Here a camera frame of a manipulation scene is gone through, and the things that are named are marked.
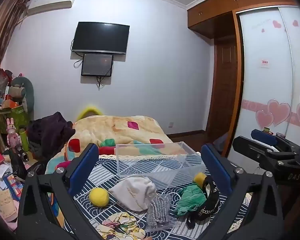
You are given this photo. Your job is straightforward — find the small black monitor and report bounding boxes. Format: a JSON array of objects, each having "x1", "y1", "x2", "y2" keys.
[{"x1": 81, "y1": 53, "x2": 114, "y2": 77}]

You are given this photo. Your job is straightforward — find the yellow felt ball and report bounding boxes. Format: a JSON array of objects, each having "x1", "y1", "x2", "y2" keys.
[{"x1": 89, "y1": 187, "x2": 110, "y2": 207}]

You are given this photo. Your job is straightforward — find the black camera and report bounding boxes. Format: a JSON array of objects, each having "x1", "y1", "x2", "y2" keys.
[{"x1": 14, "y1": 144, "x2": 30, "y2": 162}]

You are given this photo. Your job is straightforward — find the green storage bin with clutter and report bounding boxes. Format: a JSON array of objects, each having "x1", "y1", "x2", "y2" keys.
[{"x1": 0, "y1": 105, "x2": 29, "y2": 134}]

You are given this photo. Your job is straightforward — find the clear plastic box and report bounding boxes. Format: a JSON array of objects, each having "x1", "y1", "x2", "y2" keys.
[{"x1": 115, "y1": 142, "x2": 207, "y2": 190}]

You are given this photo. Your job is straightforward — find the white air conditioner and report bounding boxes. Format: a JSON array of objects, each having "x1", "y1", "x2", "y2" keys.
[{"x1": 27, "y1": 0, "x2": 77, "y2": 16}]

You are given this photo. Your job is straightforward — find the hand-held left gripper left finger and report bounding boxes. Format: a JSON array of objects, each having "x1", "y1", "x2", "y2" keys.
[{"x1": 17, "y1": 143, "x2": 100, "y2": 240}]

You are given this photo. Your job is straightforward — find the yellow plush toy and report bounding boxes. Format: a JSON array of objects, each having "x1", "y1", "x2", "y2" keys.
[{"x1": 76, "y1": 104, "x2": 103, "y2": 120}]

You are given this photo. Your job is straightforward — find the wooden wardrobe with white doors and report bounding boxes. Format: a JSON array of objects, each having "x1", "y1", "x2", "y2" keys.
[{"x1": 186, "y1": 0, "x2": 300, "y2": 171}]

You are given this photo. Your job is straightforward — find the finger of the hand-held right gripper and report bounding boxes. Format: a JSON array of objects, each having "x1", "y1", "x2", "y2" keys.
[
  {"x1": 250, "y1": 129, "x2": 300, "y2": 155},
  {"x1": 232, "y1": 135, "x2": 300, "y2": 186}
]

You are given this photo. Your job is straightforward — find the grey scrubbers in clear packet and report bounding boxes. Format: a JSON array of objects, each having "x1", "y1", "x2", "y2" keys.
[{"x1": 145, "y1": 192, "x2": 178, "y2": 232}]

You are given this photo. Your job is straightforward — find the yellow quilt with coloured patches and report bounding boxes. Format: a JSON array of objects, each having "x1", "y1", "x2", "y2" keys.
[{"x1": 46, "y1": 115, "x2": 188, "y2": 176}]

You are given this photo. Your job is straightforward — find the grey-green plush toy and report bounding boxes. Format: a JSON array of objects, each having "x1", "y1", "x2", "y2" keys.
[{"x1": 9, "y1": 76, "x2": 34, "y2": 114}]

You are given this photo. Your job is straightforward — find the blue patterned bed sheet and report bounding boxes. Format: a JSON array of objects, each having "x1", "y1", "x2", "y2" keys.
[{"x1": 46, "y1": 152, "x2": 253, "y2": 240}]

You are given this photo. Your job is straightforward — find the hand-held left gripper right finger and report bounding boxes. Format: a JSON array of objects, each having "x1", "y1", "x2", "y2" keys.
[{"x1": 200, "y1": 143, "x2": 284, "y2": 240}]

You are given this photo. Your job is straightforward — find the green cylinder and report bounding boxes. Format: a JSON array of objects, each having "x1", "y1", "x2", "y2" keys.
[{"x1": 19, "y1": 129, "x2": 30, "y2": 152}]

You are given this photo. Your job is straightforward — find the dark clothes pile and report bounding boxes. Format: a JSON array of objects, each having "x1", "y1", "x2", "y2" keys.
[{"x1": 27, "y1": 112, "x2": 76, "y2": 161}]

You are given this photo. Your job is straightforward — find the brown curtain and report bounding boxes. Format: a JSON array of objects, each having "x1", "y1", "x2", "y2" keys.
[{"x1": 0, "y1": 0, "x2": 32, "y2": 93}]

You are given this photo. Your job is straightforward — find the brown wooden door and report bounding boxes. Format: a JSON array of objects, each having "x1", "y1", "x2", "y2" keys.
[{"x1": 206, "y1": 36, "x2": 238, "y2": 137}]

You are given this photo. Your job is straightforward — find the wall-mounted television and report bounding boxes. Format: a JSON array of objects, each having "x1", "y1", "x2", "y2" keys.
[{"x1": 72, "y1": 22, "x2": 130, "y2": 55}]

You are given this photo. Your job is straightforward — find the pink rabbit figure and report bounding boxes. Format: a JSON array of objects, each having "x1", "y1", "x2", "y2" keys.
[{"x1": 5, "y1": 118, "x2": 22, "y2": 151}]

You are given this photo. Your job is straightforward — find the black headband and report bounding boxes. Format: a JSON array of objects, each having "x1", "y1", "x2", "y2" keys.
[{"x1": 185, "y1": 175, "x2": 220, "y2": 229}]

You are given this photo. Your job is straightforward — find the green knitted cloth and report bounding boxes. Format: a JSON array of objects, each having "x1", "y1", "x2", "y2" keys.
[{"x1": 174, "y1": 183, "x2": 207, "y2": 216}]

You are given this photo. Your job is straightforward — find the pile of papers and books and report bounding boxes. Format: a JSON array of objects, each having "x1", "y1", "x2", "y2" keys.
[{"x1": 0, "y1": 162, "x2": 26, "y2": 230}]

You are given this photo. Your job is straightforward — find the black monitor cable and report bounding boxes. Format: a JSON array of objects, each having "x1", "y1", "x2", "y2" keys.
[{"x1": 96, "y1": 75, "x2": 107, "y2": 91}]

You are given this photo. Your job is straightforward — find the floral fabric scrunchie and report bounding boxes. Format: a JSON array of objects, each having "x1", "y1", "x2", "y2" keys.
[{"x1": 95, "y1": 212, "x2": 147, "y2": 240}]

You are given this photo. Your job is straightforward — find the white drawstring pouch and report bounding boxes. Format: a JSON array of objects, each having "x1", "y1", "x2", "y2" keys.
[{"x1": 108, "y1": 176, "x2": 157, "y2": 212}]

